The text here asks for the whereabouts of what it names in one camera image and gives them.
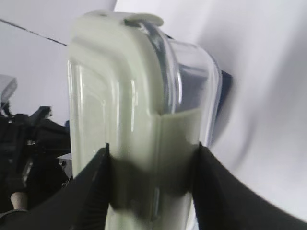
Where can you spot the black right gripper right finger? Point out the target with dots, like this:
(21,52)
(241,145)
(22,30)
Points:
(222,202)

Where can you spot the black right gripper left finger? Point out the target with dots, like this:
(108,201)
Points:
(81,205)

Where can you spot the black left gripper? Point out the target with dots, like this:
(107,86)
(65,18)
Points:
(30,151)

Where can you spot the green lid glass container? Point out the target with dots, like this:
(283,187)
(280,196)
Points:
(152,100)

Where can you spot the dark blue lunch bag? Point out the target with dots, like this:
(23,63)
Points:
(225,100)

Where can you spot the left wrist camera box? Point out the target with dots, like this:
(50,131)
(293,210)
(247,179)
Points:
(8,86)

